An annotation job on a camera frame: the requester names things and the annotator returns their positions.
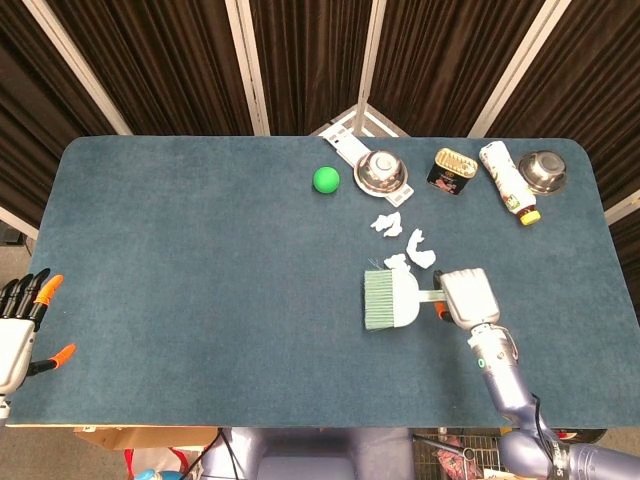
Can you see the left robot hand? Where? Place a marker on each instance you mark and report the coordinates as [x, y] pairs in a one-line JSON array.
[[15, 345]]

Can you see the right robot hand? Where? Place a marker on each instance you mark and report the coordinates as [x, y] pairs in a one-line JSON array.
[[470, 297]]

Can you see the green bristle hand brush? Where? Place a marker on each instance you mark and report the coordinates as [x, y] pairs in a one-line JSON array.
[[395, 300]]

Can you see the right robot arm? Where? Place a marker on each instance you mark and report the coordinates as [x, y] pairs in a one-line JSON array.
[[505, 380]]

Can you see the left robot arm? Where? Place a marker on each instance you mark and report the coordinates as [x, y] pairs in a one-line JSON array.
[[4, 407]]

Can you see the black luncheon meat tin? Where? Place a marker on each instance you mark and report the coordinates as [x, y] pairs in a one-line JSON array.
[[450, 172]]

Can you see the white bottle yellow cap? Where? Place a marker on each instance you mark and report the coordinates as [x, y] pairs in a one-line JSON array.
[[505, 175]]

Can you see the steel bowl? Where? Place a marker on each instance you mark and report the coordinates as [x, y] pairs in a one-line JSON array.
[[542, 172], [380, 170]]

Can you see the brown cardboard box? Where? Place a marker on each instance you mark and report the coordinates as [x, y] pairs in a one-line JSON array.
[[140, 436]]

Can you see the red snack packet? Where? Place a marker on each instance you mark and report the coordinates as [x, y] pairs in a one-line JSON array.
[[452, 460]]

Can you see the red and white bag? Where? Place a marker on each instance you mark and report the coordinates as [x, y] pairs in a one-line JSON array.
[[155, 462]]

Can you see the green ball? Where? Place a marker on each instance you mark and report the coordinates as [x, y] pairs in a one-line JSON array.
[[326, 180]]

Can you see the blue toy figure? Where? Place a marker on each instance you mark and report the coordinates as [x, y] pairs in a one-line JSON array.
[[150, 475]]

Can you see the white metal screen base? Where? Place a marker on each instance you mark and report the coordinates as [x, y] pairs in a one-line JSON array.
[[382, 125]]

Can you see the blue felt table mat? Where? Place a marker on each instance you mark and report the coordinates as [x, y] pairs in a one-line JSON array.
[[200, 280]]

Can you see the brown pleated screen panel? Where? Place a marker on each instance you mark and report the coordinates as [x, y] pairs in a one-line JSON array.
[[310, 60], [440, 65], [600, 75], [165, 65], [30, 125]]

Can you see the grey blue robot torso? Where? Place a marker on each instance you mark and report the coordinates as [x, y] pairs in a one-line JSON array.
[[310, 455]]

